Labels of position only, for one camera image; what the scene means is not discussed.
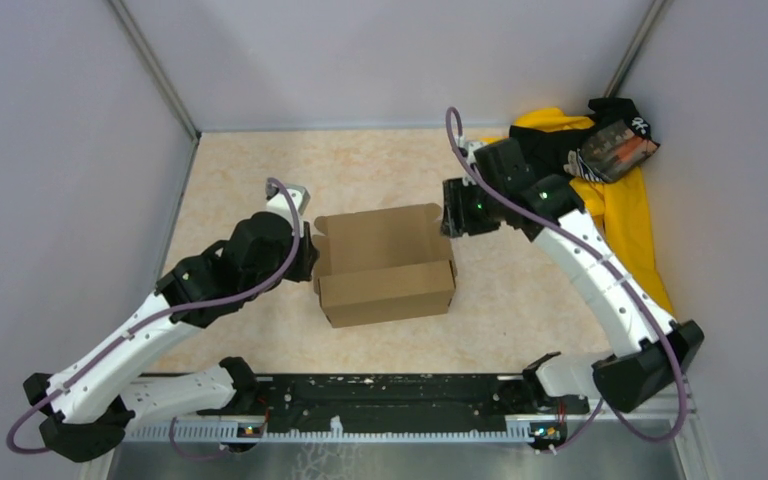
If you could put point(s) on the brown cardboard box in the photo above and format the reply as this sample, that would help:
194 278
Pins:
383 265

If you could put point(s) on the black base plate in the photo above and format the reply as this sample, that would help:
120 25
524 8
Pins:
396 403

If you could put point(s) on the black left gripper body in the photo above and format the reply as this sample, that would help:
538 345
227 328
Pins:
270 275

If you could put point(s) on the yellow cloth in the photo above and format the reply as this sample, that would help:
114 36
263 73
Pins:
621 212

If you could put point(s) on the patterned grey pouch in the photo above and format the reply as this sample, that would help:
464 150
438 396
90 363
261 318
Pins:
612 151

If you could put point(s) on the aluminium frame rail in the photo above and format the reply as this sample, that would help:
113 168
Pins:
597 445

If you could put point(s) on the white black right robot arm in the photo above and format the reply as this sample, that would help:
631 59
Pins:
647 344

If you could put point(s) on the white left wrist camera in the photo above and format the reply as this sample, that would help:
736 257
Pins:
293 201

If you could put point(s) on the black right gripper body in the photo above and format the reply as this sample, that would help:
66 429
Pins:
472 207

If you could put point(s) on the black cloth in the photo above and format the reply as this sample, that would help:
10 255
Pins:
546 136

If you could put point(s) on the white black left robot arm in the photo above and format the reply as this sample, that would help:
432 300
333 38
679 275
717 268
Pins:
90 406

